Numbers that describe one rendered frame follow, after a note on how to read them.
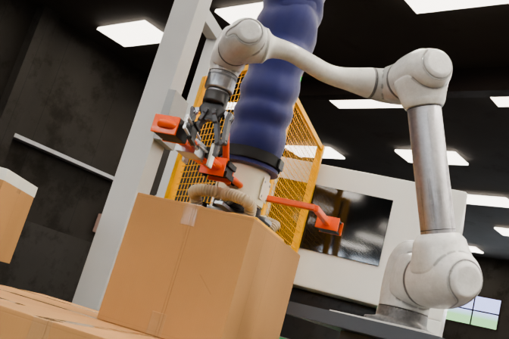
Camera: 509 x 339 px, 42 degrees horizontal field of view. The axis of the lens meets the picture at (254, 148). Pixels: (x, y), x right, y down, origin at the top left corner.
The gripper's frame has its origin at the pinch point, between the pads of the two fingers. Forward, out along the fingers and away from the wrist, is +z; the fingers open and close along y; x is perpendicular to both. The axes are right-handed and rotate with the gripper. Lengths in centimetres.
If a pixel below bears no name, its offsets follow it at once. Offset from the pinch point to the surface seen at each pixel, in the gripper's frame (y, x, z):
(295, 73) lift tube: -8, -38, -46
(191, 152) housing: -1.7, 8.7, 1.6
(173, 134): -2.3, 22.9, 1.3
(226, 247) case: -11.7, -10.8, 23.1
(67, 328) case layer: -6, 49, 53
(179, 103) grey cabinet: 95, -149, -65
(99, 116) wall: 596, -788, -234
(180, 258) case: 1.3, -10.7, 29.2
